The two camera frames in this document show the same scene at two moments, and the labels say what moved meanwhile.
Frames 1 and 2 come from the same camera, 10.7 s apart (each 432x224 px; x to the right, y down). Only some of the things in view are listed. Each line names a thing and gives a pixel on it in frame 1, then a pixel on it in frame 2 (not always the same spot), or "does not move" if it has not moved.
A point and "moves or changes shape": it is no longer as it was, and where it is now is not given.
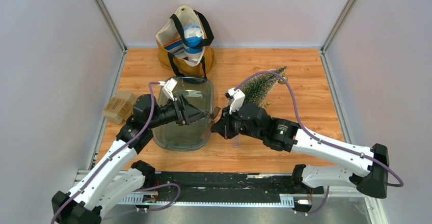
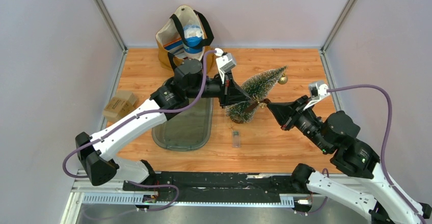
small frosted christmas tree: [257, 87] does not move
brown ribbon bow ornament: [212, 116] moves or changes shape
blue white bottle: [193, 35] does not move
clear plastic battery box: [236, 141] does not move
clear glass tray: [198, 90] does not move
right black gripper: [221, 127] → [285, 113]
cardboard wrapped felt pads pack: [119, 107] does not move
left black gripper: [185, 112] → [231, 93]
